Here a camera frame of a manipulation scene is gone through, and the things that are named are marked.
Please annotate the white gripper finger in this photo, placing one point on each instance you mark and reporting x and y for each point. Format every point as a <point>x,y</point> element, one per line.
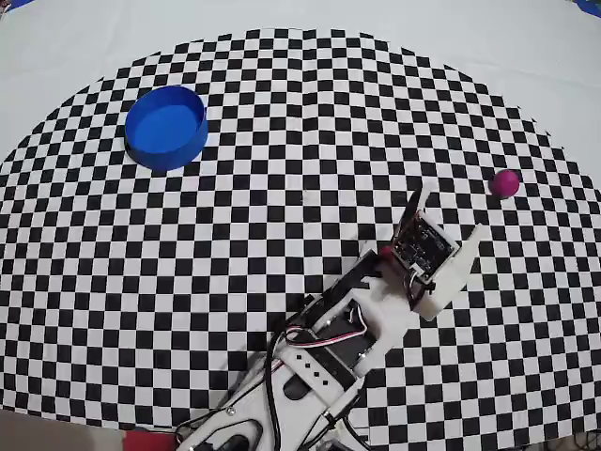
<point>469,253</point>

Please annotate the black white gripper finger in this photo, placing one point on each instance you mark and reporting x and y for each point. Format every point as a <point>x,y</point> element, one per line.
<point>418,203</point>

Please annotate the pink faceted ball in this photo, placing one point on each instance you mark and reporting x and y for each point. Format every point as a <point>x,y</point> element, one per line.
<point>504,183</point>

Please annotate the black white checkered cloth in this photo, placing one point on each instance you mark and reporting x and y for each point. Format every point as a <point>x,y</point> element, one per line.
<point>282,70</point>

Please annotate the blue round bowl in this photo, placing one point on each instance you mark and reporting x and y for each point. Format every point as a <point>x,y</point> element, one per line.
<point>164,127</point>

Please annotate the red flat object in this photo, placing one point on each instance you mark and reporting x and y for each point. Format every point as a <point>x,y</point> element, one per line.
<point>150,442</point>

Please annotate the wrist camera board red mount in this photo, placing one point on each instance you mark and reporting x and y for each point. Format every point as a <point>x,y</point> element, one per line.
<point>422,244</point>

